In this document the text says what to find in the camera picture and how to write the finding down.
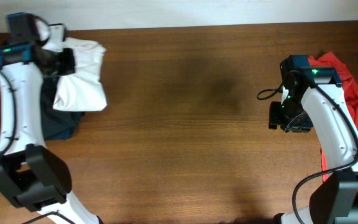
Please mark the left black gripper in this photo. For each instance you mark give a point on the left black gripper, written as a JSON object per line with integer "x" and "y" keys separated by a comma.
{"x": 69, "y": 57}

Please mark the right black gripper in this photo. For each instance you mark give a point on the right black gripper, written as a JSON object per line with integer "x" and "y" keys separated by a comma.
{"x": 274, "y": 118}

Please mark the white printed t-shirt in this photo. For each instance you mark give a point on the white printed t-shirt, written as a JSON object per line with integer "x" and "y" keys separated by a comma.
{"x": 82, "y": 90}

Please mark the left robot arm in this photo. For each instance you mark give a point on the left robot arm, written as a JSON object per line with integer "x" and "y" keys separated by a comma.
{"x": 31, "y": 176}

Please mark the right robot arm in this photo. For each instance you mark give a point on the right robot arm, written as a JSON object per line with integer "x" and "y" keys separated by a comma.
{"x": 313, "y": 98}

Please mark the black folded clothes pile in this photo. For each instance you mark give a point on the black folded clothes pile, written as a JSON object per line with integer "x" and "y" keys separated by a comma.
{"x": 56, "y": 125}

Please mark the red t-shirt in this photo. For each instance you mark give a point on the red t-shirt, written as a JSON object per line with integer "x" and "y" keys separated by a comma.
{"x": 349, "y": 83}

